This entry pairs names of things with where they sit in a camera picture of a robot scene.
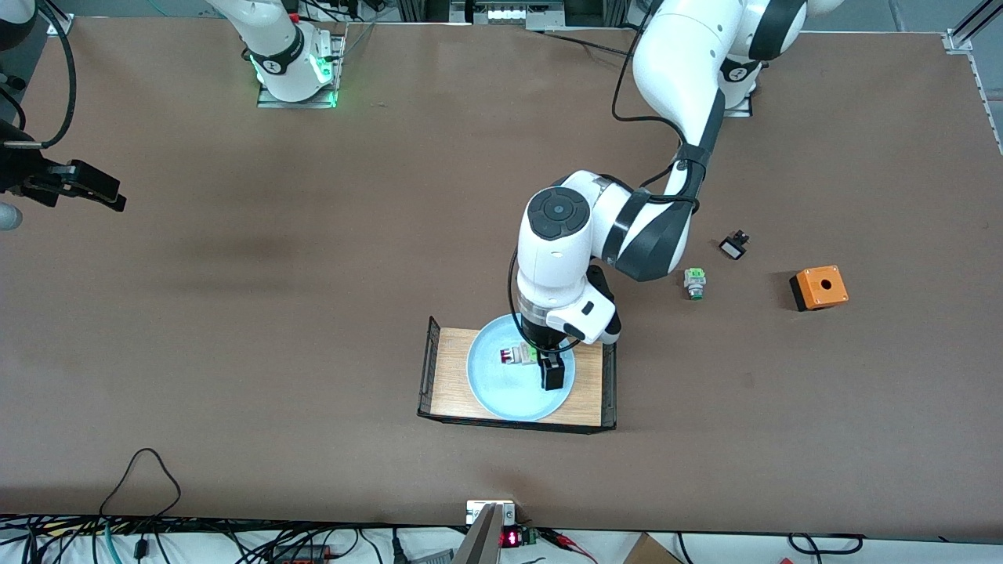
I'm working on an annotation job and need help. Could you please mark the long aluminium profile corner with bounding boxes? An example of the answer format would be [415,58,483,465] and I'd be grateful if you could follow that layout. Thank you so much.
[943,0,1003,54]

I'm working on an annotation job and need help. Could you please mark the grey metal beam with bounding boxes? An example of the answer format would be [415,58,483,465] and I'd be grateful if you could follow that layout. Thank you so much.
[452,504,502,564]

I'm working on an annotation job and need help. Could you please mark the orange button enclosure box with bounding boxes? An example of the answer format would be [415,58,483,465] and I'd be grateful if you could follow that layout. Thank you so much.
[788,265,850,313]

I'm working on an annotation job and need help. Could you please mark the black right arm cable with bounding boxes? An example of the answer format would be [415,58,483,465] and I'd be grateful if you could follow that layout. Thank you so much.
[0,0,77,150]

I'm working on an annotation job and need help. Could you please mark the black cable by cardboard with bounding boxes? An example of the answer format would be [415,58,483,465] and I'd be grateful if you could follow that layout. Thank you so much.
[788,533,864,555]

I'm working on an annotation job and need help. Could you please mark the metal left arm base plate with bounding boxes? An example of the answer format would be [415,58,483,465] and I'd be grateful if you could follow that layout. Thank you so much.
[725,78,755,118]

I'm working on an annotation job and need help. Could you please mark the silver metal bracket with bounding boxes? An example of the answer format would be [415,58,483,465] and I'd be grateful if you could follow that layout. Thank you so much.
[466,500,516,526]

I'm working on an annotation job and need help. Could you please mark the metal frame with lights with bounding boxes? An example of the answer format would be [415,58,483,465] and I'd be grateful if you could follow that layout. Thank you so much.
[451,0,567,31]

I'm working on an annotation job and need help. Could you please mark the short aluminium profile corner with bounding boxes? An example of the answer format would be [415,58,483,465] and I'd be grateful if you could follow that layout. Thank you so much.
[31,0,75,36]

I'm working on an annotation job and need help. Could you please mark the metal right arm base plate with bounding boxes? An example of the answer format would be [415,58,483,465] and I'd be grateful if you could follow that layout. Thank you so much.
[257,31,346,109]

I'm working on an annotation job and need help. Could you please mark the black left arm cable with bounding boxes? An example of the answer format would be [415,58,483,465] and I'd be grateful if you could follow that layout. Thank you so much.
[509,0,702,349]

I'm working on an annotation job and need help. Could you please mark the black cable to arm base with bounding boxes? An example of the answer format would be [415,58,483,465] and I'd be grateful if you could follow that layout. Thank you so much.
[541,27,637,57]

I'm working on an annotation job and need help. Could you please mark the thin black looped cable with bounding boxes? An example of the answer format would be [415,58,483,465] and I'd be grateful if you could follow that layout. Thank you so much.
[98,448,183,519]

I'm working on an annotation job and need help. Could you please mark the aluminium table edge rail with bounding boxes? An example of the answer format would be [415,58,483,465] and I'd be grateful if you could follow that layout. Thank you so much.
[968,51,1003,154]

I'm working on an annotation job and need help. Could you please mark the wooden tray black mesh sides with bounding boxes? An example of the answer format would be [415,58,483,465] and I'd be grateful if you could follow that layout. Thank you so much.
[416,316,618,435]

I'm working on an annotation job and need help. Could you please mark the light blue round plate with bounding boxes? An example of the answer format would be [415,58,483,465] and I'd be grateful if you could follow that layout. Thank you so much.
[466,313,577,422]

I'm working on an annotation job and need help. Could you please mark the brown cardboard piece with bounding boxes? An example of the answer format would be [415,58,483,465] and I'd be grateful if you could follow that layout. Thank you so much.
[623,533,684,564]

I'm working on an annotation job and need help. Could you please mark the red clip test leads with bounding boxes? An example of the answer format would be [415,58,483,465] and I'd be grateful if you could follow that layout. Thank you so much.
[541,527,600,563]

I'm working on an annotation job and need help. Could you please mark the tangled black cable bundle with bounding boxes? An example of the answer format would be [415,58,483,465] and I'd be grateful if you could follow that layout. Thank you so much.
[0,513,471,564]

